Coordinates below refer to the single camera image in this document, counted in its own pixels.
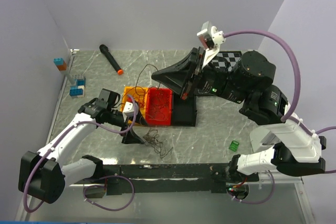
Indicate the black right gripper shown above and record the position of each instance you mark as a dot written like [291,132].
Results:
[180,75]

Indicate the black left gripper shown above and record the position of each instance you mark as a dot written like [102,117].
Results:
[129,137]

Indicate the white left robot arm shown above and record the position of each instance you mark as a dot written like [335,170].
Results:
[44,175]

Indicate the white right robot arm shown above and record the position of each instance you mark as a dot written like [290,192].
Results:
[250,84]

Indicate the red plastic bin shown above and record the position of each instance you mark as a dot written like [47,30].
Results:
[159,107]

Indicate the black plastic bin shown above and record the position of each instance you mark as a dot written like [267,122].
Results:
[184,112]

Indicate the black white chessboard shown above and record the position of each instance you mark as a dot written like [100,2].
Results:
[225,60]

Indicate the blue white block stack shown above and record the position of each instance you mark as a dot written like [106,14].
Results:
[77,90]

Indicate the black marker orange cap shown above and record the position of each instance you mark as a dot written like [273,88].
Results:
[105,51]

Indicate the blue orange block tower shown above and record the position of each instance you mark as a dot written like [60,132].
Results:
[62,67]

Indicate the white stand device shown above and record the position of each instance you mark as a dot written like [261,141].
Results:
[262,139]

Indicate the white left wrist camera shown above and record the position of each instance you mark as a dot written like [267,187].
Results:
[130,109]

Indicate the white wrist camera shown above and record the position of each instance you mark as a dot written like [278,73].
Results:
[211,39]
[130,109]

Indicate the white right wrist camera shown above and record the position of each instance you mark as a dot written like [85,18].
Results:
[211,39]

